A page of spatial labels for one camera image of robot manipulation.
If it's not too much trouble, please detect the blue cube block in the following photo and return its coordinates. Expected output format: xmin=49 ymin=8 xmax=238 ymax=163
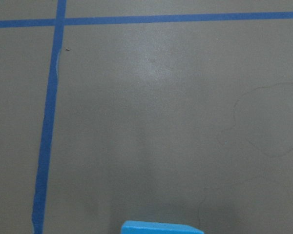
xmin=120 ymin=220 xmax=204 ymax=234

